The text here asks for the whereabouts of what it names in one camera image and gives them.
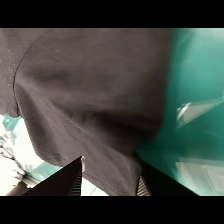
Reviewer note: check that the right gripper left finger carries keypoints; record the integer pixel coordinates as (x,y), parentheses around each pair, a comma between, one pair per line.
(60,181)

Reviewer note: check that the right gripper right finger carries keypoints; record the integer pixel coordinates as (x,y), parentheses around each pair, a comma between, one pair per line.
(160,185)

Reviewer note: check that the dark grey T-shirt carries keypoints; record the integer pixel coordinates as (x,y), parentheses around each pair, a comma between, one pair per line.
(90,96)

